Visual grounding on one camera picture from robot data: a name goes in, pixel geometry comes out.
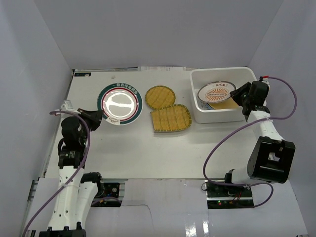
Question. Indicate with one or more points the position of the fan-shaped woven bamboo tray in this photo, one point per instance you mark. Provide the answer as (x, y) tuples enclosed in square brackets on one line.
[(173, 118)]

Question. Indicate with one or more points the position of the white plastic bin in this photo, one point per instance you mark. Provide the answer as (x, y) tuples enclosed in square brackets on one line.
[(203, 113)]

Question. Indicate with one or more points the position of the dark label sticker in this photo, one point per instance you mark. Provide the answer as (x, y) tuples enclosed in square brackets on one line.
[(81, 74)]

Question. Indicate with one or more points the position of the yellow plate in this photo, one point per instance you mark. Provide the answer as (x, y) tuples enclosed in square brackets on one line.
[(227, 104)]

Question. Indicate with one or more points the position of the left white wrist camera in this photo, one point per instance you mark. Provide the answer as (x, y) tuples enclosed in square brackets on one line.
[(67, 106)]

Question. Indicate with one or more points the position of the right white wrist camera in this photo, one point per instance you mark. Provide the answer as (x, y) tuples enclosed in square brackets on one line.
[(264, 79)]

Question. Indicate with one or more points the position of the white plate green red rim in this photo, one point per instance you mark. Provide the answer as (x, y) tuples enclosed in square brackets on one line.
[(120, 103)]

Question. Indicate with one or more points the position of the white plate orange sunburst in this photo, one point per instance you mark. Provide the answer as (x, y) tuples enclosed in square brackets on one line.
[(216, 92)]

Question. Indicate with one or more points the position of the round woven bamboo tray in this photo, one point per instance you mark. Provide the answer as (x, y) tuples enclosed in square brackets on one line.
[(160, 96)]

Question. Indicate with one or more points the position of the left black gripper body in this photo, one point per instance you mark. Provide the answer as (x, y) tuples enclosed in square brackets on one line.
[(89, 116)]

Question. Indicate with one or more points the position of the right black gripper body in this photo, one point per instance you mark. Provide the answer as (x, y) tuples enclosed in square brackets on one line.
[(247, 101)]

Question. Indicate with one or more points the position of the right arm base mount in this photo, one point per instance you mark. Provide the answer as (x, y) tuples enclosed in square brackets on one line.
[(227, 197)]

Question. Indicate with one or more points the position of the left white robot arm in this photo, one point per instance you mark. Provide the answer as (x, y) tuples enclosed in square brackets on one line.
[(76, 189)]

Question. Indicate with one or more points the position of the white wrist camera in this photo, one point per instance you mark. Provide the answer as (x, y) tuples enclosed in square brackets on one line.
[(67, 106), (264, 79)]

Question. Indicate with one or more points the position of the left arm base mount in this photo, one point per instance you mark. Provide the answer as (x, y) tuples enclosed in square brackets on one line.
[(107, 196)]

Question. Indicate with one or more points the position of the white paper sheets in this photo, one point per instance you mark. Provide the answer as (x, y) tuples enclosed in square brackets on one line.
[(161, 68)]

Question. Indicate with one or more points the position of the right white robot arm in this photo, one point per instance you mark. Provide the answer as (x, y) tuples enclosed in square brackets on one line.
[(272, 156)]

